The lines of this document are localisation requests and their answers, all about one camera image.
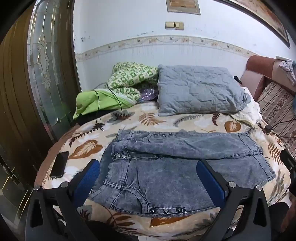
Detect black cable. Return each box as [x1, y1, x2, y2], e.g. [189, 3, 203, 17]
[91, 82, 124, 127]

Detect leaf print bed blanket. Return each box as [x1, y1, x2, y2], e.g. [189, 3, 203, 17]
[35, 102, 292, 239]

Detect grey acid-wash denim pants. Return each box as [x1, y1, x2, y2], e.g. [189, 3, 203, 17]
[88, 129, 277, 218]

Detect grey quilted pillow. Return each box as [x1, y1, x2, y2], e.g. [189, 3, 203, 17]
[157, 64, 252, 117]

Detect plain lime green cloth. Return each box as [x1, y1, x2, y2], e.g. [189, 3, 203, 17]
[73, 90, 130, 120]

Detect wooden door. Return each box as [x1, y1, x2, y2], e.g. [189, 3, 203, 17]
[0, 0, 47, 209]

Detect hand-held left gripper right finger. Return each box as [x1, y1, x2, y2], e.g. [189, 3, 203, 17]
[196, 159, 272, 241]

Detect green patterned quilt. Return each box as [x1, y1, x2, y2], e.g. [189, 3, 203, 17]
[105, 62, 160, 107]

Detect black smartphone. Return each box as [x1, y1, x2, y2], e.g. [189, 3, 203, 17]
[50, 151, 70, 179]

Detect purple shiny cloth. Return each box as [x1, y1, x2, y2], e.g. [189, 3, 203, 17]
[140, 88, 159, 102]

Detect white floral cloth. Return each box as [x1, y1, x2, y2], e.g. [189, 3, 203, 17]
[231, 86, 262, 127]

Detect pink padded headboard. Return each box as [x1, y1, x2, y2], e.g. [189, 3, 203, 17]
[239, 55, 296, 102]

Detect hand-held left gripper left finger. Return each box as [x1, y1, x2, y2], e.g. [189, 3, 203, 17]
[25, 159, 101, 241]

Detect striped patterned pillow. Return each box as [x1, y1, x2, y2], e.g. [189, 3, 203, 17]
[257, 82, 296, 154]

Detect large framed picture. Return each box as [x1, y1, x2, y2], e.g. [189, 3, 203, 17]
[222, 0, 291, 48]

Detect small framed picture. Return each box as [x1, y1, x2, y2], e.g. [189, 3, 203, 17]
[166, 0, 201, 16]

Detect crumpled pale cloth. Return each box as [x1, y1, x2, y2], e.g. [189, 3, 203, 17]
[279, 59, 296, 85]

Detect patterned glass door panel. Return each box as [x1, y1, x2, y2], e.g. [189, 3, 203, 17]
[27, 0, 81, 142]

